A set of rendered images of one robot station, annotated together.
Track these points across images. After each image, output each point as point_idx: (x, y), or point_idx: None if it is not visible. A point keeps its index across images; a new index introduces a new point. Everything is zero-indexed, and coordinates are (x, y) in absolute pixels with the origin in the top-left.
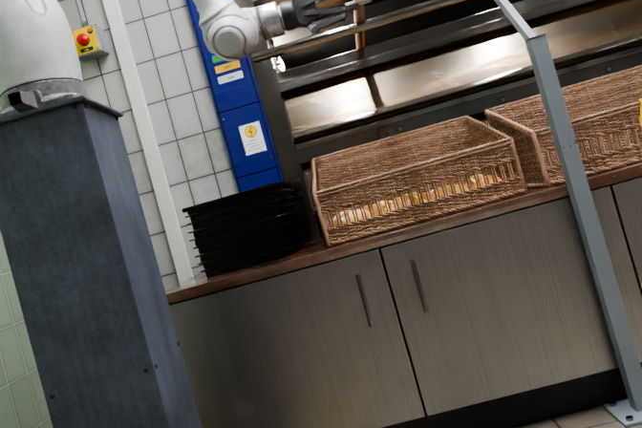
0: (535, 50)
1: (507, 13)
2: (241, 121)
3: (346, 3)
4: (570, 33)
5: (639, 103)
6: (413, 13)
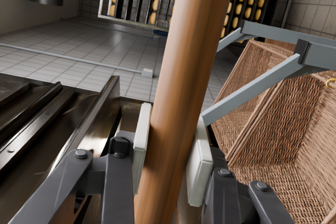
0: (322, 45)
1: (228, 104)
2: None
3: (203, 157)
4: (184, 197)
5: (331, 82)
6: (176, 209)
